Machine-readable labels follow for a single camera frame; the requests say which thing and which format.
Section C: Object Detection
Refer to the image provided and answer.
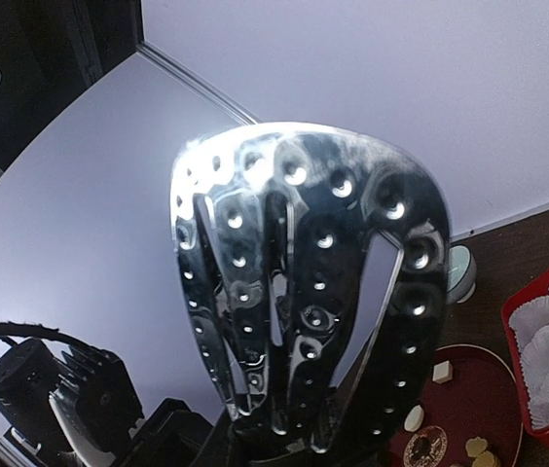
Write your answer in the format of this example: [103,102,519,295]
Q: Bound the pale green ceramic bowl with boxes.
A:
[447,245,477,305]

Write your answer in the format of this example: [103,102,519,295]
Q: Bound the silver serving tongs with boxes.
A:
[169,122,450,456]

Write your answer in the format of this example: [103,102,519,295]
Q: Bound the white square chocolate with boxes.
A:
[432,361,454,384]

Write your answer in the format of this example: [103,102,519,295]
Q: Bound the round red tray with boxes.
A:
[389,344,524,466]

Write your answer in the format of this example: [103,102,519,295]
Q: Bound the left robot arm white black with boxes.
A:
[0,322,237,466]

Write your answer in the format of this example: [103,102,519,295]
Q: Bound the white oval chocolate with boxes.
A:
[403,405,424,433]

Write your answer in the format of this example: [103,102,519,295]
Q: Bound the black braided cable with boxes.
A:
[0,318,71,344]

